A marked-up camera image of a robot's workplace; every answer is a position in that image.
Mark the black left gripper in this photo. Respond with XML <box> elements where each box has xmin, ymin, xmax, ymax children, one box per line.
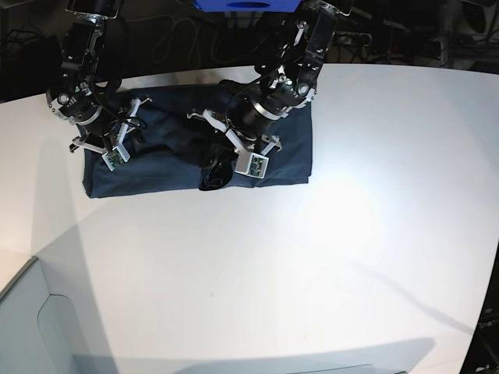
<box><xmin>186</xmin><ymin>101</ymin><xmax>281</xmax><ymax>191</ymax></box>

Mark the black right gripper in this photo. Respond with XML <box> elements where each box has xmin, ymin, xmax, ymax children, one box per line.
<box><xmin>69</xmin><ymin>97</ymin><xmax>152</xmax><ymax>154</ymax></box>

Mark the dark blue T-shirt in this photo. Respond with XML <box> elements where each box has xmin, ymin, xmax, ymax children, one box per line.
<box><xmin>83</xmin><ymin>85</ymin><xmax>313</xmax><ymax>198</ymax></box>

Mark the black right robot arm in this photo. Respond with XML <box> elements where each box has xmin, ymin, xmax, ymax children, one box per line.
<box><xmin>46</xmin><ymin>1</ymin><xmax>146</xmax><ymax>154</ymax></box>

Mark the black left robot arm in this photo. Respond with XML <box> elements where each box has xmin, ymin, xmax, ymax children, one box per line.
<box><xmin>187</xmin><ymin>1</ymin><xmax>353</xmax><ymax>191</ymax></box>

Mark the blue box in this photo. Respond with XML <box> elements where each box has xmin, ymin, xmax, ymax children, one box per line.
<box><xmin>194</xmin><ymin>0</ymin><xmax>301</xmax><ymax>12</ymax></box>

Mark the black power strip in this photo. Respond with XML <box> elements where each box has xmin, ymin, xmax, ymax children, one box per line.
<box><xmin>332</xmin><ymin>31</ymin><xmax>372</xmax><ymax>47</ymax></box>

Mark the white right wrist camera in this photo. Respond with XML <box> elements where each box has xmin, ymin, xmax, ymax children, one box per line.
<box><xmin>101</xmin><ymin>144</ymin><xmax>130</xmax><ymax>171</ymax></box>

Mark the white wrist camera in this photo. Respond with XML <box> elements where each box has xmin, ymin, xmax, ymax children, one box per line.
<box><xmin>235</xmin><ymin>152</ymin><xmax>269</xmax><ymax>179</ymax></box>
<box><xmin>101</xmin><ymin>144</ymin><xmax>130</xmax><ymax>171</ymax></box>

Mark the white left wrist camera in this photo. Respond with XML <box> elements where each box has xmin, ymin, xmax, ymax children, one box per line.
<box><xmin>235</xmin><ymin>152</ymin><xmax>269</xmax><ymax>179</ymax></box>

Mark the grey coiled cable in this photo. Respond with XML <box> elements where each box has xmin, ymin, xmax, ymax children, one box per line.
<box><xmin>150</xmin><ymin>11</ymin><xmax>235</xmax><ymax>65</ymax></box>

